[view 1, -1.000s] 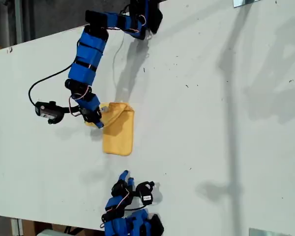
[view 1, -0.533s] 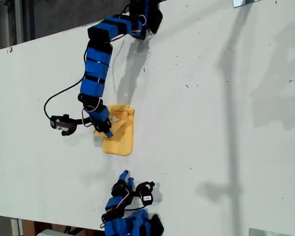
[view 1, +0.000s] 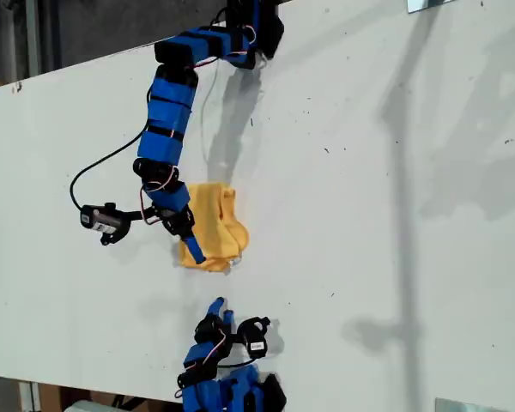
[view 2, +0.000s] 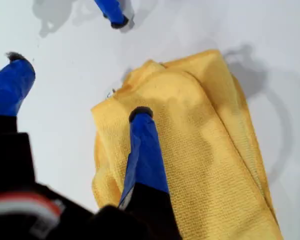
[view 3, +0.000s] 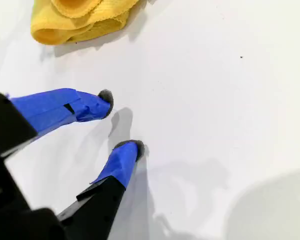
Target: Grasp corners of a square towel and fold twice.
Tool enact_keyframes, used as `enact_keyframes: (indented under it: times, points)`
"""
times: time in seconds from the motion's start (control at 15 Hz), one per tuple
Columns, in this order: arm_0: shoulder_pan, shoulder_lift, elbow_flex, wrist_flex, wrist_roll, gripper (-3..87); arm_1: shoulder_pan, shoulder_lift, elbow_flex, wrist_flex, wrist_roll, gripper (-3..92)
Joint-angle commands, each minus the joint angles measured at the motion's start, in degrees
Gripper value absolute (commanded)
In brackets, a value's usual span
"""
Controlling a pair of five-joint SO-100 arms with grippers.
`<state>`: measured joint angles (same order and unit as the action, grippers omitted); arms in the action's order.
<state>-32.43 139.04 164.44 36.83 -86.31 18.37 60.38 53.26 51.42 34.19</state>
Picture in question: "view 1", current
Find white table leg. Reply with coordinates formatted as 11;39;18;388
19;379;42;412

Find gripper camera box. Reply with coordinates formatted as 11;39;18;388
79;202;132;246
238;316;270;360

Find brown cardboard box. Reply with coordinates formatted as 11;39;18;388
38;383;112;412

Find yellow square microfiber towel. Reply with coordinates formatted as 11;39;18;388
178;182;251;274

